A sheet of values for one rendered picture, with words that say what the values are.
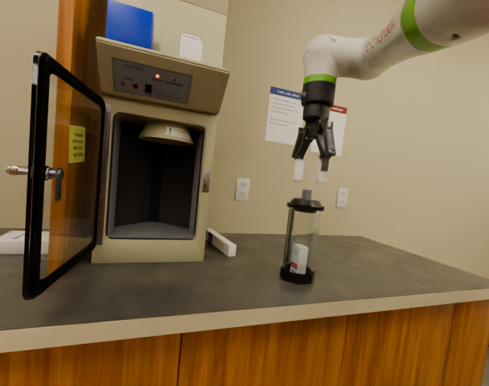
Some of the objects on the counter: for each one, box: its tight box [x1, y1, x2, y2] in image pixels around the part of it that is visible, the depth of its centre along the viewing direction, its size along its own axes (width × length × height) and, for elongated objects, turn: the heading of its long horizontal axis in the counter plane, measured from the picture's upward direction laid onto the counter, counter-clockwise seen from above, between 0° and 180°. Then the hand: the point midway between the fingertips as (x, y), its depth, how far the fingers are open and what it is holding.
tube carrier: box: [282, 201, 324, 274], centre depth 77 cm, size 11×11×21 cm
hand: (308, 176), depth 76 cm, fingers open, 11 cm apart
